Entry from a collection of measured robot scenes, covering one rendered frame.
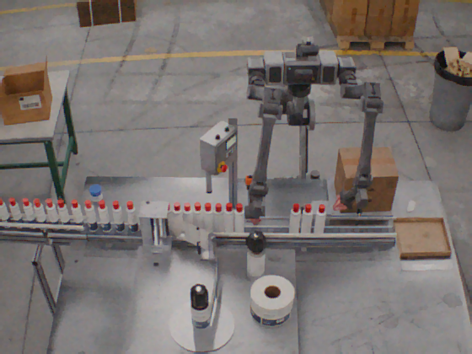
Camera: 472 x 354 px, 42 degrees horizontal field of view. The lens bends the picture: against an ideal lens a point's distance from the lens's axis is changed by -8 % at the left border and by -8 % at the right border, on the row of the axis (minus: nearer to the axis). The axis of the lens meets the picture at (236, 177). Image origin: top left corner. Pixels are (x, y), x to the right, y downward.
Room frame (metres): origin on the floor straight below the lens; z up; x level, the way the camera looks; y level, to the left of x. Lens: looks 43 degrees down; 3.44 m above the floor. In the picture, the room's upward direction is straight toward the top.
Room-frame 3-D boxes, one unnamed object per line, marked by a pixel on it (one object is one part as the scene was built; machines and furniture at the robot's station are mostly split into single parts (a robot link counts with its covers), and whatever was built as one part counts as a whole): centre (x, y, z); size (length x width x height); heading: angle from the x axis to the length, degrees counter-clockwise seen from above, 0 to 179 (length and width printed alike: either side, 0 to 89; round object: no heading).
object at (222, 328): (1.71, 0.16, 0.89); 0.31 x 0.31 x 0.01
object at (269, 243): (2.31, -0.03, 0.85); 1.65 x 0.11 x 0.05; 89
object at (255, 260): (2.03, -0.10, 1.03); 0.09 x 0.09 x 0.30
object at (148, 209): (2.22, 0.40, 1.14); 0.14 x 0.11 x 0.01; 89
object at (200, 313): (1.71, 0.16, 1.04); 0.09 x 0.09 x 0.29
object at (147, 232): (2.22, 0.40, 1.01); 0.14 x 0.13 x 0.26; 89
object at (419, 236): (2.29, -1.02, 0.85); 0.30 x 0.26 x 0.04; 89
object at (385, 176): (2.59, -0.71, 0.99); 0.30 x 0.24 x 0.27; 92
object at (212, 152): (2.39, 0.08, 1.38); 0.17 x 0.10 x 0.19; 144
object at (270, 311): (1.81, -0.17, 0.95); 0.20 x 0.20 x 0.14
